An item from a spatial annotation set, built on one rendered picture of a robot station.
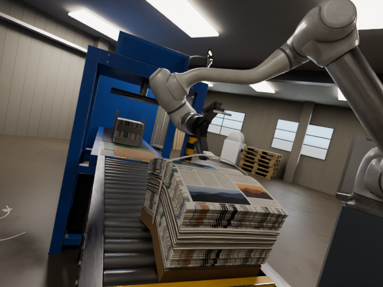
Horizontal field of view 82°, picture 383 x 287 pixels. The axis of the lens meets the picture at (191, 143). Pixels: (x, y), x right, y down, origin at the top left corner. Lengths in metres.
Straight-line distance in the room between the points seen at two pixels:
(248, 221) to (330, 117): 8.32
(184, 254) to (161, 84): 0.60
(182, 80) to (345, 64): 0.54
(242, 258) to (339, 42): 0.68
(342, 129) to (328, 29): 7.99
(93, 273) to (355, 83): 0.89
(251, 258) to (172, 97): 0.61
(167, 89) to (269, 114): 8.37
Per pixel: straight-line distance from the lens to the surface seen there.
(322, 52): 0.85
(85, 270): 0.62
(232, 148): 8.55
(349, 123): 8.77
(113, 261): 0.66
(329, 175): 8.70
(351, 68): 0.87
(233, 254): 0.62
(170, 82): 0.88
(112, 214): 0.89
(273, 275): 0.79
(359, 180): 1.16
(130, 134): 2.51
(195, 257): 0.57
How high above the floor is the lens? 1.18
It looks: 5 degrees down
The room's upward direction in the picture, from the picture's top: 13 degrees clockwise
